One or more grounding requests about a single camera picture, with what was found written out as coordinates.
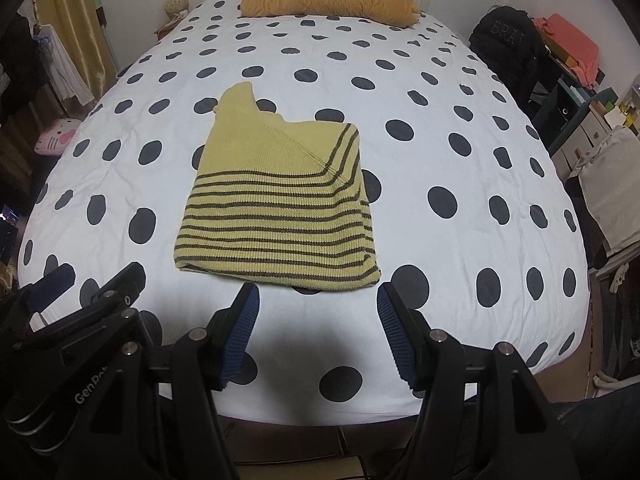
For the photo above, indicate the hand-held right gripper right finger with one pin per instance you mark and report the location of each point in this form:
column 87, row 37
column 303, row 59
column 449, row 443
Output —
column 395, row 335

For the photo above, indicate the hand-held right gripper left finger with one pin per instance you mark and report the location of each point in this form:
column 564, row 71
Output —
column 240, row 330

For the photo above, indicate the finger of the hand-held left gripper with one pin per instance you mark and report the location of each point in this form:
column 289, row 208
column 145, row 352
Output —
column 50, row 282
column 120, row 280

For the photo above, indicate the yellow striped knit sweater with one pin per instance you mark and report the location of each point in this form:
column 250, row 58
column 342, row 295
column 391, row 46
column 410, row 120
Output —
column 270, row 210

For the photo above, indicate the row of hanging clothes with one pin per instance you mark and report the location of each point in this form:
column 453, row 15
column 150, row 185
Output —
column 60, row 65

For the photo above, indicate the pink cat plush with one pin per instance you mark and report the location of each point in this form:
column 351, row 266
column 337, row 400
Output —
column 56, row 136

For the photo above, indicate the white polka dot bed cover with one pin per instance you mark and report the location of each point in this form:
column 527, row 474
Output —
column 450, row 160

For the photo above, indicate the beige canvas tote bag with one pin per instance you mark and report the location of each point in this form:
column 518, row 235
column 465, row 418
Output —
column 612, row 195

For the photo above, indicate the white drawer cabinet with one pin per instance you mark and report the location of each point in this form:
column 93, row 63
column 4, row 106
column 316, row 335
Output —
column 582, row 135

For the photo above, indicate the yellow curtain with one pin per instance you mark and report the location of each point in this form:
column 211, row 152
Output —
column 75, row 5

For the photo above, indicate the beige woven ball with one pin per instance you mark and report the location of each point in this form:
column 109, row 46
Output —
column 176, row 4

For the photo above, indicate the dark green chair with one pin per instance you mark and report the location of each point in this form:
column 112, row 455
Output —
column 580, row 110

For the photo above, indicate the black backpack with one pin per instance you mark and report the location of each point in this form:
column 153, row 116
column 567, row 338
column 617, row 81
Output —
column 505, row 50

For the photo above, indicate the orange pillow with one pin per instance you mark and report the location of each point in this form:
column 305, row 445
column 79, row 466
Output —
column 325, row 0

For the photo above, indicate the orange cloth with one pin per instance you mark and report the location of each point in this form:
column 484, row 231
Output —
column 570, row 42

